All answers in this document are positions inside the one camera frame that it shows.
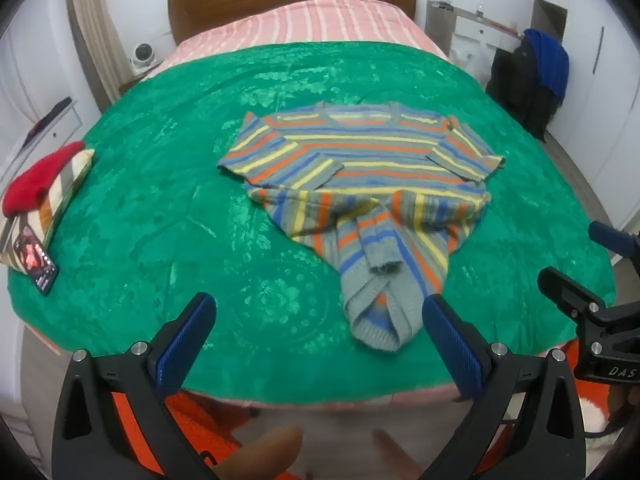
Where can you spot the blue cloth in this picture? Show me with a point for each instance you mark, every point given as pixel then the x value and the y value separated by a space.
pixel 547 62

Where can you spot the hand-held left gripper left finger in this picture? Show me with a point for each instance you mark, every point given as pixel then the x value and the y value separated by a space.
pixel 185 342

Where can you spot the person's foot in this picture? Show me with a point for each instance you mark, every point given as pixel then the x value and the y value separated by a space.
pixel 270 452

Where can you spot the red knit cloth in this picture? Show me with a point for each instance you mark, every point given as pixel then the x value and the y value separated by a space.
pixel 37 177

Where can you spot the dark smartphone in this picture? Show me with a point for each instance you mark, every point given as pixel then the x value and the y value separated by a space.
pixel 35 260

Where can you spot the white drawer cabinet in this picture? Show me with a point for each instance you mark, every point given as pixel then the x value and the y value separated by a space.
pixel 45 145

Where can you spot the striped pillow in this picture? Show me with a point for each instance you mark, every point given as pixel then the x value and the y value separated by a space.
pixel 55 195

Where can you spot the white fluffy cloth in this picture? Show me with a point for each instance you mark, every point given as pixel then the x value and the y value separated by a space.
pixel 595 417

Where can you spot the white wardrobe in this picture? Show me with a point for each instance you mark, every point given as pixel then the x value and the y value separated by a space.
pixel 607 85

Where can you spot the green blanket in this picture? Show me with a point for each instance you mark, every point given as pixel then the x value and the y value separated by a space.
pixel 150 210

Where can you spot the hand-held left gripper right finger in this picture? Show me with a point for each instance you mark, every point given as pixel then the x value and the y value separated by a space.
pixel 452 347

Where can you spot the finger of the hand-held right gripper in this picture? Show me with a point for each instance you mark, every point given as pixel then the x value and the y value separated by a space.
pixel 570 295
pixel 615 240

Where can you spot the beige curtain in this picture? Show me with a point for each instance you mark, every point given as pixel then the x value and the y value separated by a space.
pixel 95 25

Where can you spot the striped knit sweater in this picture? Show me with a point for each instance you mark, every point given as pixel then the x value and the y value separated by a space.
pixel 370 180

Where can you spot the black jacket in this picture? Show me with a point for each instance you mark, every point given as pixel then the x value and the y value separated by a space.
pixel 517 87

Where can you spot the pink striped bedsheet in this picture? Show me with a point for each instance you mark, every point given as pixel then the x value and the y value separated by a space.
pixel 320 20

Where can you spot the white desk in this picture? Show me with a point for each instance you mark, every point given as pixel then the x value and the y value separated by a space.
pixel 465 30

